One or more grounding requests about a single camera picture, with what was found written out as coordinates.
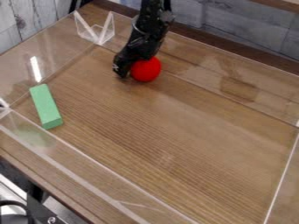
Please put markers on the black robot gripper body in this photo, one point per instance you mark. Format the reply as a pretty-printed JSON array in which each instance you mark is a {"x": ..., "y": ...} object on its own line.
[{"x": 150, "y": 26}]

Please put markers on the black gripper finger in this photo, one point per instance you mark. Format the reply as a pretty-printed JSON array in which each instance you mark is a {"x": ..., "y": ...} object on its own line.
[{"x": 122, "y": 61}]

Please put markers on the red strawberry toy fruit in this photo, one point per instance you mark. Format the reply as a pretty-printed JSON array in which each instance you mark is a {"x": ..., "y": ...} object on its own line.
[{"x": 145, "y": 70}]

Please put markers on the green rectangular block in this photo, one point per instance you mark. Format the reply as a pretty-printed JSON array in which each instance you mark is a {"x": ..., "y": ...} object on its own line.
[{"x": 45, "y": 106}]

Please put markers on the clear acrylic tray wall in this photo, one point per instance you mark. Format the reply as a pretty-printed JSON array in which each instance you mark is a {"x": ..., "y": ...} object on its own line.
[{"x": 196, "y": 148}]

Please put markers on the black metal bracket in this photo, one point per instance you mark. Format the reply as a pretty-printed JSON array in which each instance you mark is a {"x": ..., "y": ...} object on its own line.
[{"x": 41, "y": 214}]

